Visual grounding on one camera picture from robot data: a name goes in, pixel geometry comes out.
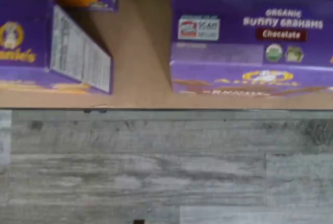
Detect purple box brown patch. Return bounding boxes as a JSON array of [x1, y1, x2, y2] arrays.
[[169, 0, 333, 98]]

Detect wooden shelf board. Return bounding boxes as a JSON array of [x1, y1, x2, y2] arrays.
[[0, 0, 333, 111]]

